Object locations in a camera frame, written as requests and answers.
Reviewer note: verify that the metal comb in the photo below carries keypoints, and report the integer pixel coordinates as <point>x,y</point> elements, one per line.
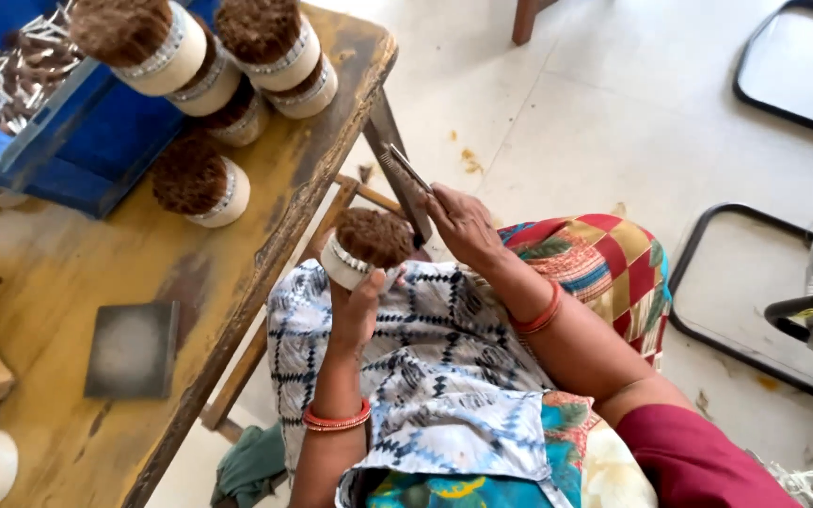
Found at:
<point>406,173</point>

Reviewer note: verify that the white and blue patterned cloth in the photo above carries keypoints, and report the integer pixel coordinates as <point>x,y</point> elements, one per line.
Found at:
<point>442,353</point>

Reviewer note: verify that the person's right hand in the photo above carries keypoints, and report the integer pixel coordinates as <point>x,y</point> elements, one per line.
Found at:
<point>470,226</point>

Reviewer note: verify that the black metal chair frame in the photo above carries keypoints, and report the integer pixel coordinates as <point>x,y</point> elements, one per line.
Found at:
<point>682,282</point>
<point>745,77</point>

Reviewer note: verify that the green cloth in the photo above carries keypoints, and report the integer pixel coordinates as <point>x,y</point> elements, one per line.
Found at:
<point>248,469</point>

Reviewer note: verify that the maroon blouse sleeve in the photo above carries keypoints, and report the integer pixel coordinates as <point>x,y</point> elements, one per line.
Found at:
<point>696,458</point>

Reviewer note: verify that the person's right fingers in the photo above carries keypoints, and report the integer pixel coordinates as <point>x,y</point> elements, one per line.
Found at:
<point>442,211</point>

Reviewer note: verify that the round white-based bristle brush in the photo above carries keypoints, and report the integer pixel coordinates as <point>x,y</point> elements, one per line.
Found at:
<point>371,240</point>

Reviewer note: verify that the white frayed cloth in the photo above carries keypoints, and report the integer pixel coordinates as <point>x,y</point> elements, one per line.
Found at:
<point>794,483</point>

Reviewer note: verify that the cluster of brown bristle brushes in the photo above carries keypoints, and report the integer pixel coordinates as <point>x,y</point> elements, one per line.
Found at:
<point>188,176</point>

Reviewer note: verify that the worn yellow wooden table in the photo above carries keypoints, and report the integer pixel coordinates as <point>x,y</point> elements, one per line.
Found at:
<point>166,268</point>

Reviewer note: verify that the blue plastic crate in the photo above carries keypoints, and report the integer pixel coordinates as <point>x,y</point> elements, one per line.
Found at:
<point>96,141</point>

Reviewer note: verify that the orange bangles on wrist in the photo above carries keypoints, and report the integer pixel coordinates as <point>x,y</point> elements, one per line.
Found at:
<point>336,420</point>
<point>540,317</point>

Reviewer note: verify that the dark grey square plate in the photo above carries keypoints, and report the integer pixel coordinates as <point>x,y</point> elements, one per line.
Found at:
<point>131,351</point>

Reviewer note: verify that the orange bangles on right wrist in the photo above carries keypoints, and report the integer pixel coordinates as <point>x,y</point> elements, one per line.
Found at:
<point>540,317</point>

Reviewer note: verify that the colourful checked saree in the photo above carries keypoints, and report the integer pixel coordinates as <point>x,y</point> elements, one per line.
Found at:
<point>604,261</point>

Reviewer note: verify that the brown wooden furniture leg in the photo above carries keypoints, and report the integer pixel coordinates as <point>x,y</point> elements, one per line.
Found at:
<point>528,20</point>

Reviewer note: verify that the orange bangles on left wrist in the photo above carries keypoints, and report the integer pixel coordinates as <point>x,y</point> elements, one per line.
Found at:
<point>336,420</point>

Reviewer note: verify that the person's left hand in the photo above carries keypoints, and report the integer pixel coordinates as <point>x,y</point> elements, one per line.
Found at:
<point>353,317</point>

